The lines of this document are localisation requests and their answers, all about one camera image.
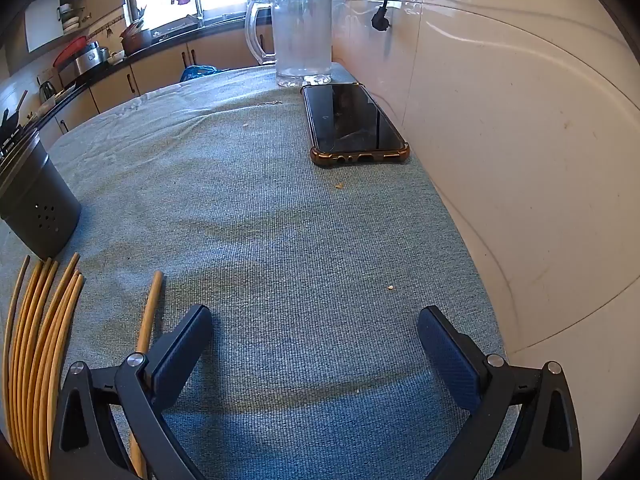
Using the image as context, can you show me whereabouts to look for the dark grey utensil holder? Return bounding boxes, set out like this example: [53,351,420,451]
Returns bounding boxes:
[0,127,82,259]

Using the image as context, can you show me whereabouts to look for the teal table cloth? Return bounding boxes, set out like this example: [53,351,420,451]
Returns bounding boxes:
[0,62,507,480]

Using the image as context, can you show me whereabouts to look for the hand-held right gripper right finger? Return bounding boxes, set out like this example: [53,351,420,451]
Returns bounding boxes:
[417,305,584,480]

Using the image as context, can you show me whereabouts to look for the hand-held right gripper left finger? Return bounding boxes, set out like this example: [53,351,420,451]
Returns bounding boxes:
[50,304,214,480]

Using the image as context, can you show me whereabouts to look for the black smartphone in brown case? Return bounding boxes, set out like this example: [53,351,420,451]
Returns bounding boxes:
[300,82,411,167]

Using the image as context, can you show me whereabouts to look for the beige kitchen base cabinets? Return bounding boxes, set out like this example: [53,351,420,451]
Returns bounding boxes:
[30,25,277,136]

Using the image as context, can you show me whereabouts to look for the clear plastic bottle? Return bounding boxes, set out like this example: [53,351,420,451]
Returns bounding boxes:
[244,0,334,88]

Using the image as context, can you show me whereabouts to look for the beige wall cabinet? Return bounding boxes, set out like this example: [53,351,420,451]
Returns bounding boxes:
[24,0,126,54]

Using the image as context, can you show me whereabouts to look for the blue plastic bag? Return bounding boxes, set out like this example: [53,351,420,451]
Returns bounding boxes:
[180,65,219,82]

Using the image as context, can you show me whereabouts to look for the row of wooden chopsticks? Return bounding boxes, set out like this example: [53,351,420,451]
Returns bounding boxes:
[1,252,86,480]

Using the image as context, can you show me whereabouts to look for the red pot lid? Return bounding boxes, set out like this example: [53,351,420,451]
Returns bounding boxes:
[52,36,88,68]

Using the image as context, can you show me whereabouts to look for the dark red pot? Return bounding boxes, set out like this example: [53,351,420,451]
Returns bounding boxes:
[120,20,153,56]

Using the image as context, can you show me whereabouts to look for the silver cooking pot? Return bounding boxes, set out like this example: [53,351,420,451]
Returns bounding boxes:
[75,42,104,76]

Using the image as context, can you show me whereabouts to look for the wooden chopstick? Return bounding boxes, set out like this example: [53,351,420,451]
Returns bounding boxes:
[127,270,165,480]

